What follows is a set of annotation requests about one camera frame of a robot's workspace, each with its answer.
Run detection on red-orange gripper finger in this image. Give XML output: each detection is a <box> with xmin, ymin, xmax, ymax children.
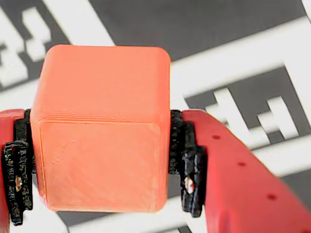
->
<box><xmin>169</xmin><ymin>109</ymin><xmax>311</xmax><ymax>233</ymax></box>
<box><xmin>0</xmin><ymin>108</ymin><xmax>37</xmax><ymax>233</ymax></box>

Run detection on orange cube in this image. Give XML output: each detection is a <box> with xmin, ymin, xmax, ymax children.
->
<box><xmin>30</xmin><ymin>44</ymin><xmax>172</xmax><ymax>214</ymax></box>

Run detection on black white marker checkerboard mat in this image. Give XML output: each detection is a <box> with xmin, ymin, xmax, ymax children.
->
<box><xmin>0</xmin><ymin>0</ymin><xmax>311</xmax><ymax>233</ymax></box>

